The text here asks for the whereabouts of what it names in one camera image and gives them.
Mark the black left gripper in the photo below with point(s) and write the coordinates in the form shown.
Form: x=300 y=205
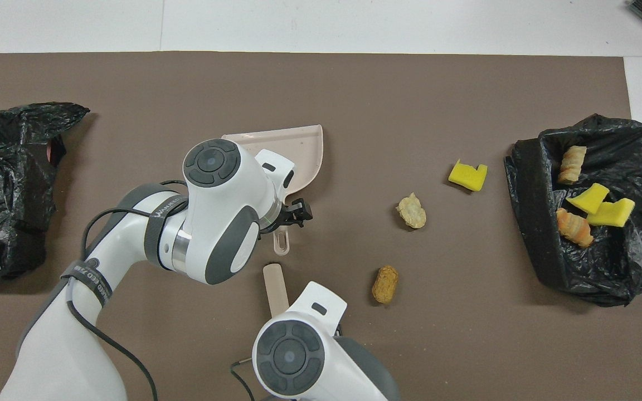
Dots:
x=287 y=214

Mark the beige plastic dustpan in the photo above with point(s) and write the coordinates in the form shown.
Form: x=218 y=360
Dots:
x=298 y=147

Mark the beige hand brush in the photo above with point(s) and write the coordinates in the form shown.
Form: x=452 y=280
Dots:
x=275 y=287

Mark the notched yellow sponge piece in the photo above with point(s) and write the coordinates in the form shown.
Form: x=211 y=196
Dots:
x=466 y=176

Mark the orange striped croissant piece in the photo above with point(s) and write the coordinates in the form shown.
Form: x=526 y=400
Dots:
x=574 y=228

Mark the pale flaky pastry piece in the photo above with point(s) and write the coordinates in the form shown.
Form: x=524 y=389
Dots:
x=572 y=165

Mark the yellow sponge wedge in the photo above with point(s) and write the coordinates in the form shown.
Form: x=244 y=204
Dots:
x=589 y=199

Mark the yellow sponge block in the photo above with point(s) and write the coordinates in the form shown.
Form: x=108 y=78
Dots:
x=611 y=213

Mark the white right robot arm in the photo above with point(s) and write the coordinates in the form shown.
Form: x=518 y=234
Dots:
x=298 y=351

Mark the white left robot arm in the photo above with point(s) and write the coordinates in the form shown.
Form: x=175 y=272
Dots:
x=215 y=211

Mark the open black bag-lined bin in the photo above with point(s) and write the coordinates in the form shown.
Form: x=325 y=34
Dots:
x=527 y=223

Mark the pink plastic bin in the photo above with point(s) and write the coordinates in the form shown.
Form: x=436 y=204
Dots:
x=52 y=151

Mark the crumpled black trash bag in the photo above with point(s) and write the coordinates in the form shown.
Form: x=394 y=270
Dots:
x=3 y=195

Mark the pale crumpled food piece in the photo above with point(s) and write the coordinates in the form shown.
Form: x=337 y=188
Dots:
x=412 y=211

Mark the brown table mat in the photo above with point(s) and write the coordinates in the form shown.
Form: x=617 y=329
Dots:
x=410 y=111

